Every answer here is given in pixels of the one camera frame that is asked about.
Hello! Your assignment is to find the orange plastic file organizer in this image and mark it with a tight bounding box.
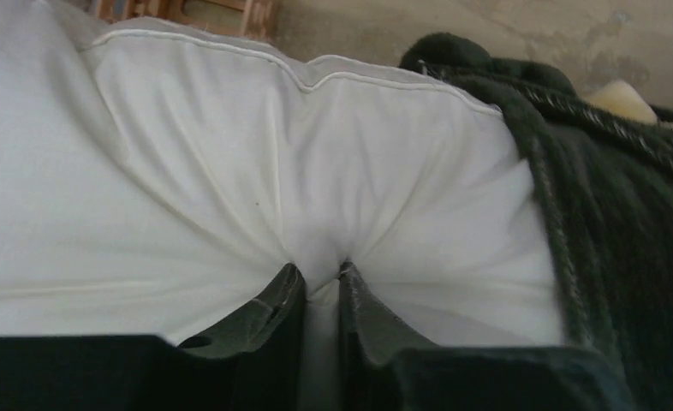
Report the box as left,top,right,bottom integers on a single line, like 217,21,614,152
89,0,281,43

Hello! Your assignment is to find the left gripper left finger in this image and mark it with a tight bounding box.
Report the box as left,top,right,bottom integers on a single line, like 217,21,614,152
0,264,305,410

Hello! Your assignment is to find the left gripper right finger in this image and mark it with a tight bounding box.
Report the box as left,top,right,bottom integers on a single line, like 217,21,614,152
338,263,634,411

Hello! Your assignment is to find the white pillow insert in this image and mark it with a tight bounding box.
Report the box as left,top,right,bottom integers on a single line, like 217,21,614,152
0,1,568,410

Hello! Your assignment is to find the black pillowcase with beige flowers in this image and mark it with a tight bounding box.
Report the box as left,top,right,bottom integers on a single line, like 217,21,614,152
400,33,673,410

